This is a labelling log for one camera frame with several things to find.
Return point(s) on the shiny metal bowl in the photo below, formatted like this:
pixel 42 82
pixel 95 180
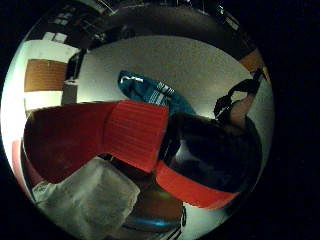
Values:
pixel 156 210

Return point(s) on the grey box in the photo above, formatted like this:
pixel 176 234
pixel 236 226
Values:
pixel 69 93

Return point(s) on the white cloth bag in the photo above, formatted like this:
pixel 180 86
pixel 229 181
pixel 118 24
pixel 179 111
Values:
pixel 90 200

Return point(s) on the brown wooden panel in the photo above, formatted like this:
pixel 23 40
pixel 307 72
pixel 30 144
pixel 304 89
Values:
pixel 45 75

